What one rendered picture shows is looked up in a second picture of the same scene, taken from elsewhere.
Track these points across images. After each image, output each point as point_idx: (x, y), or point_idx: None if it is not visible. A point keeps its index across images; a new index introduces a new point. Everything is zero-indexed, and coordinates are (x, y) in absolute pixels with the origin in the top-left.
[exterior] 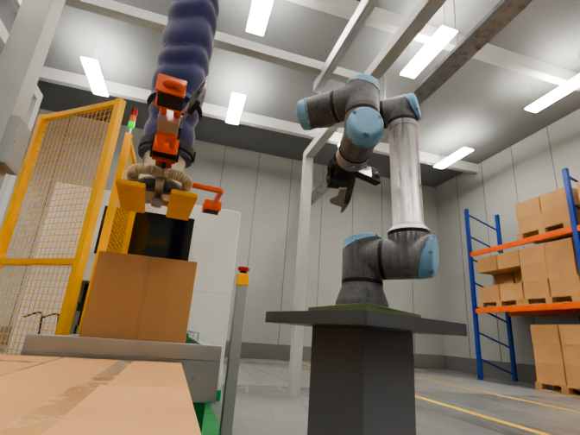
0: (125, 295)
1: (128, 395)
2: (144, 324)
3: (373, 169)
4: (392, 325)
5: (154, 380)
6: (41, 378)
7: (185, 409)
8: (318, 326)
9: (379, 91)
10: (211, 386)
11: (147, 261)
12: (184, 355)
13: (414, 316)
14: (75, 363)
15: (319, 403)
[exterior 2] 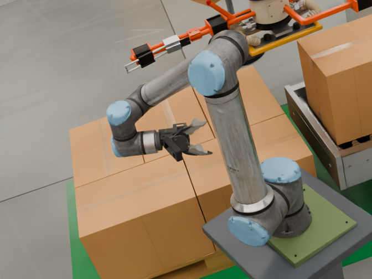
0: (310, 81)
1: (167, 190)
2: (320, 107)
3: (171, 150)
4: (217, 246)
5: (211, 179)
6: (194, 155)
7: (149, 210)
8: None
9: (112, 124)
10: (336, 178)
11: (310, 60)
12: (324, 147)
13: (288, 259)
14: (253, 134)
15: None
